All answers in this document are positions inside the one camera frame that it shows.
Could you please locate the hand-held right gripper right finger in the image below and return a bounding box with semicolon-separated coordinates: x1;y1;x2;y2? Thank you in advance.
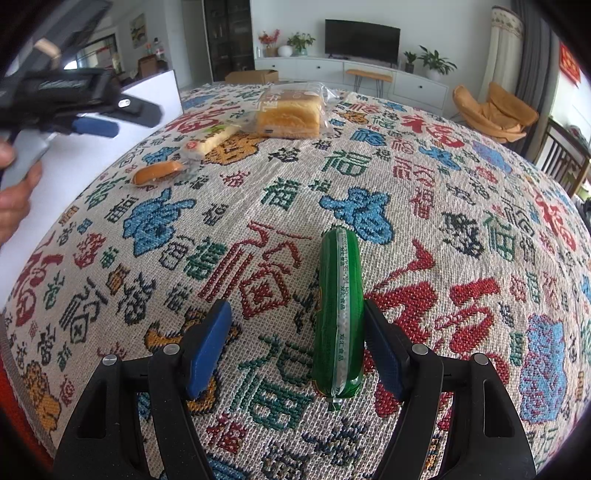
364;299;536;480

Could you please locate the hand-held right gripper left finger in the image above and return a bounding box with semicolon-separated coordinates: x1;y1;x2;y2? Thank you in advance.
54;299;233;480

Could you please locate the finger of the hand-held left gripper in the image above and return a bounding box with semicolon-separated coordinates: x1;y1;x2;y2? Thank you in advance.
69;117;120;138
115;95;164;129

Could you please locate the orange bun packet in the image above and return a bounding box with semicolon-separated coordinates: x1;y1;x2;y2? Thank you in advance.
127;159;195;188

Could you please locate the green snack box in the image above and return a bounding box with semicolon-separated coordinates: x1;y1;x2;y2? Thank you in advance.
311;227;365;411

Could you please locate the cream snack packet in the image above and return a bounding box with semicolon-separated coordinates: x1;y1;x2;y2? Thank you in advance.
182;122;243;160

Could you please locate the bagged bread loaf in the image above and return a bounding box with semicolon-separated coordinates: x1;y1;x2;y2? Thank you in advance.
245;80;343;140

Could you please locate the person's left hand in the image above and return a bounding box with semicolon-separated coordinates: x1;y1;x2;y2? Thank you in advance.
0;141;42;246

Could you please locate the dark glass cabinet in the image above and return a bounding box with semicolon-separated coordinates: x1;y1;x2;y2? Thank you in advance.
204;0;253;83

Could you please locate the cardboard box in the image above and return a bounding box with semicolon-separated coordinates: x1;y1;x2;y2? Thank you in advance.
225;69;280;86

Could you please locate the red flower plant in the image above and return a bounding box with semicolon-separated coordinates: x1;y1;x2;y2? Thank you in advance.
257;30;281;57

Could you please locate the printed woven blanket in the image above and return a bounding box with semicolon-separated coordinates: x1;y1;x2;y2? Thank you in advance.
0;82;591;480

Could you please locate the green plant in white vase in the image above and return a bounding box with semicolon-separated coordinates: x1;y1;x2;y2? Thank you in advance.
277;32;317;57

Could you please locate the white low cabinet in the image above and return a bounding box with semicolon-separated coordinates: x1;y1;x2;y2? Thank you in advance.
254;56;449;117

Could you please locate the wooden stool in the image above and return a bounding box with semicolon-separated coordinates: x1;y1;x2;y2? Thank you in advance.
345;69;393;98

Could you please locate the black television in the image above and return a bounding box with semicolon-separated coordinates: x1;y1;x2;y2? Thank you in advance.
324;19;401;64

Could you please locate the orange lounge chair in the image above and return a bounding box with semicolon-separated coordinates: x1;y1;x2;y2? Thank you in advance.
452;82;540;143

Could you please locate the wooden chair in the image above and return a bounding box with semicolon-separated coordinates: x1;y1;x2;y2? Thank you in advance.
536;117;591;195

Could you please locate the large leafy potted plant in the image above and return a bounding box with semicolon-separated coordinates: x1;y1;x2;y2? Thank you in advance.
418;45;458;82

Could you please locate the grey curtain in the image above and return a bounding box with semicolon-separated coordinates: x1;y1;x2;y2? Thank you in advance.
514;0;562;154

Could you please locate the cream sheer curtain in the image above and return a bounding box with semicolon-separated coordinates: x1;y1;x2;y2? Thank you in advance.
488;4;525;101

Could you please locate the framed wall picture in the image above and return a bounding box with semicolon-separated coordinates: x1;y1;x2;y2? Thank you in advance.
129;14;147;49

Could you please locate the red wall hanging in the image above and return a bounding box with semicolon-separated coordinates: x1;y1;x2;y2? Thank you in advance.
559;44;583;87

